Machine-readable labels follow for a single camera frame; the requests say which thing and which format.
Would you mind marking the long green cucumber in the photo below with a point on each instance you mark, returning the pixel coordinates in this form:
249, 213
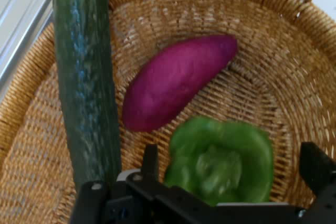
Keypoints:
84, 77

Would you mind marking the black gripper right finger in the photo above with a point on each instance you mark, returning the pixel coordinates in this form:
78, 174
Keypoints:
321, 182

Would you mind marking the silver metal wall rail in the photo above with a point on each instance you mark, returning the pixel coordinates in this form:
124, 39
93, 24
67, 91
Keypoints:
18, 24

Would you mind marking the green bell pepper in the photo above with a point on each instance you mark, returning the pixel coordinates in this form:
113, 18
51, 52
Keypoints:
236, 155

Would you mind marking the purple sweet potato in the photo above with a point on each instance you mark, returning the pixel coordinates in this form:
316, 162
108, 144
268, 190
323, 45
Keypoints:
178, 82

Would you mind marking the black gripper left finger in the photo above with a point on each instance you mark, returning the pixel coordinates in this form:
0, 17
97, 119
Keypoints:
168, 203

